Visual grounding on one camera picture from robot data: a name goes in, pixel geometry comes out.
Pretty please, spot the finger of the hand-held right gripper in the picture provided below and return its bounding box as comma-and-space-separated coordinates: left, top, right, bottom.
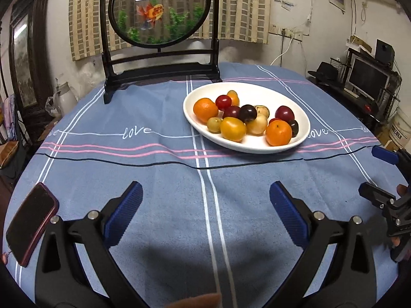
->
371, 145, 411, 180
358, 182, 399, 210

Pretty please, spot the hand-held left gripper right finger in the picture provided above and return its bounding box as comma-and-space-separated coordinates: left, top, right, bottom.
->
265, 180, 378, 308

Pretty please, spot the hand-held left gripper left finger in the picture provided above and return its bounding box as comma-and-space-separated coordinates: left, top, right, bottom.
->
35, 180, 144, 308

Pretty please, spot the large yellow pear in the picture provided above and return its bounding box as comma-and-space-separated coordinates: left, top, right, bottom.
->
246, 115, 268, 136

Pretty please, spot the large red plum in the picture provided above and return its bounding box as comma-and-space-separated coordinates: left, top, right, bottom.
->
275, 105, 295, 122

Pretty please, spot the yellow-orange round orange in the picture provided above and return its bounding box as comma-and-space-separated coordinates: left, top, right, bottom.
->
220, 117, 247, 142

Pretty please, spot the white oval plate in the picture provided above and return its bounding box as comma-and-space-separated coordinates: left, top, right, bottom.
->
183, 82, 311, 153

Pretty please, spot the mandarin orange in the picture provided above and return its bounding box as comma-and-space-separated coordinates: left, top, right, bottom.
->
193, 98, 219, 123
265, 120, 293, 147

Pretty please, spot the white bucket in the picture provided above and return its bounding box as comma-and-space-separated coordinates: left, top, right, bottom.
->
387, 107, 411, 150

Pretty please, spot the blue striped tablecloth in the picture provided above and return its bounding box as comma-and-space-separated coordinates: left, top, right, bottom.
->
3, 62, 405, 308

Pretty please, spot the computer monitor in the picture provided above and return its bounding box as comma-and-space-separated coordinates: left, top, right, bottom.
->
347, 54, 394, 98

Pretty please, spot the smartphone with red case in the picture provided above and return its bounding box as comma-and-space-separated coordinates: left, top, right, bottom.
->
6, 182, 60, 267

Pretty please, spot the black hat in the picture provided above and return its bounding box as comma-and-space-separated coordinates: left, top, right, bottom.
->
307, 62, 345, 85

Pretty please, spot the black speaker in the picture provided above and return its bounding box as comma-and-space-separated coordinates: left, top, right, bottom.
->
376, 39, 395, 65

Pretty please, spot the brown blurred object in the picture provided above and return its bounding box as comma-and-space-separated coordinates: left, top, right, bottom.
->
167, 292, 222, 308

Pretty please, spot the white jar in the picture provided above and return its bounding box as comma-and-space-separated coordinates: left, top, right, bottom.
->
53, 82, 79, 118

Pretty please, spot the brown cushion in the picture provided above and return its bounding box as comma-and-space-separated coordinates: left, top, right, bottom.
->
0, 140, 20, 169

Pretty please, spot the purple cloth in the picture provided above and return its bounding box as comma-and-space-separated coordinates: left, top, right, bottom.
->
2, 96, 16, 142

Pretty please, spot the dark wooden framed mirror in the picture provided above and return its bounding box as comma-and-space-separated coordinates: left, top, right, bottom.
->
8, 0, 53, 113

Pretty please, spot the checked beige curtain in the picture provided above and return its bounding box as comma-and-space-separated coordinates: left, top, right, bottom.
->
69, 0, 272, 61

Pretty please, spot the round goldfish screen on stand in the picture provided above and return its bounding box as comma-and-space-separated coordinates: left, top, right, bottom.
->
100, 0, 223, 105

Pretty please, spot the white power cable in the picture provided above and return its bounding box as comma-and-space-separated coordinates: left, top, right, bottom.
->
270, 37, 294, 67

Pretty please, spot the wall power socket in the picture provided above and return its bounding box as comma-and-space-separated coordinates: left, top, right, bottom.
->
270, 24, 304, 41

